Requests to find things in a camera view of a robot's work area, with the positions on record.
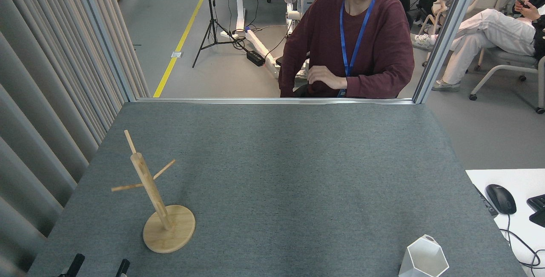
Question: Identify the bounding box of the black flat device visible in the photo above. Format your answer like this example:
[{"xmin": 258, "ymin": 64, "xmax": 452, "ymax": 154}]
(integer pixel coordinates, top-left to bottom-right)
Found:
[{"xmin": 474, "ymin": 185, "xmax": 499, "ymax": 216}]

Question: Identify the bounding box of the silver rail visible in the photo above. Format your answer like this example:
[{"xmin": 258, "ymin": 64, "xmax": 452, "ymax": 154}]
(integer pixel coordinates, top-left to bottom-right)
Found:
[{"xmin": 136, "ymin": 97, "xmax": 416, "ymax": 105}]

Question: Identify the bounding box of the desk with white leg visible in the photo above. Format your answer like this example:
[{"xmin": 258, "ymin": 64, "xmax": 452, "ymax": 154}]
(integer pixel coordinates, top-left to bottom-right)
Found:
[{"xmin": 215, "ymin": 0, "xmax": 286, "ymax": 40}]

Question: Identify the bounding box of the person's hand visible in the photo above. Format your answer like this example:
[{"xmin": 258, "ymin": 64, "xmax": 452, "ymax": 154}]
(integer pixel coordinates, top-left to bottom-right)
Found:
[{"xmin": 514, "ymin": 1, "xmax": 542, "ymax": 22}]

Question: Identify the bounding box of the person's left hand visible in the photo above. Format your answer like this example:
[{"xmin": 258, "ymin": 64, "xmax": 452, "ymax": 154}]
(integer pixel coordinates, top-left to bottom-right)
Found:
[{"xmin": 307, "ymin": 66, "xmax": 347, "ymax": 90}]

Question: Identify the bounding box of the blue lanyard with badge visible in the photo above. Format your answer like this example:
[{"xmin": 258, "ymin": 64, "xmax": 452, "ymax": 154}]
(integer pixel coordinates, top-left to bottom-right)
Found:
[{"xmin": 337, "ymin": 0, "xmax": 376, "ymax": 98}]

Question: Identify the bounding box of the black mouse cable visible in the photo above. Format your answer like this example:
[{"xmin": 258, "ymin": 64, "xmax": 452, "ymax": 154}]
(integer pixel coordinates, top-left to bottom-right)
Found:
[{"xmin": 498, "ymin": 214, "xmax": 545, "ymax": 269}]

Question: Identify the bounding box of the black keyboard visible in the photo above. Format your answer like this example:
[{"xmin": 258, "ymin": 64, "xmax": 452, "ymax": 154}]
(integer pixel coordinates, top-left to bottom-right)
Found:
[{"xmin": 527, "ymin": 194, "xmax": 545, "ymax": 228}]

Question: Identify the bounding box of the wooden cup rack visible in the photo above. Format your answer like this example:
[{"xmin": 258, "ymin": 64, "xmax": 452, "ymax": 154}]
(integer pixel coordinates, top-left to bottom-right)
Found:
[{"xmin": 111, "ymin": 130, "xmax": 196, "ymax": 254}]

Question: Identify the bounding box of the white hexagonal cup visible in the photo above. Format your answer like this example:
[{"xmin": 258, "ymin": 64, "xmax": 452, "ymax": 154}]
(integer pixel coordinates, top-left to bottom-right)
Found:
[{"xmin": 399, "ymin": 234, "xmax": 450, "ymax": 277}]

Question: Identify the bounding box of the grey chair on wheels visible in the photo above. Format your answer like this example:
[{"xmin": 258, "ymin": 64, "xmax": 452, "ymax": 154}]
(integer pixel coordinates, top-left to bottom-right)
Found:
[{"xmin": 468, "ymin": 47, "xmax": 545, "ymax": 114}]

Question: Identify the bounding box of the black floor cable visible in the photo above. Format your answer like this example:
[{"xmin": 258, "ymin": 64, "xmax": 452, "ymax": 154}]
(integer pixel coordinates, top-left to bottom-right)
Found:
[{"xmin": 232, "ymin": 36, "xmax": 256, "ymax": 56}]

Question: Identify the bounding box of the white side table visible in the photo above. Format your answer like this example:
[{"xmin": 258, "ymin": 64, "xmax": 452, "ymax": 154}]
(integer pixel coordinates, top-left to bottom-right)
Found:
[{"xmin": 465, "ymin": 168, "xmax": 545, "ymax": 277}]

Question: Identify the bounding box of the black computer mouse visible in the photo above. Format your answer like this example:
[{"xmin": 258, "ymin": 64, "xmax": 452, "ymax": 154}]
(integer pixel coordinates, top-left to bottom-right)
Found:
[{"xmin": 485, "ymin": 184, "xmax": 517, "ymax": 215}]

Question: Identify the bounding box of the grey curtain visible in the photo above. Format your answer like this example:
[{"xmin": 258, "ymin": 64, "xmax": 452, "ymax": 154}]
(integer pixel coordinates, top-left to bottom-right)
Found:
[{"xmin": 0, "ymin": 0, "xmax": 150, "ymax": 277}]

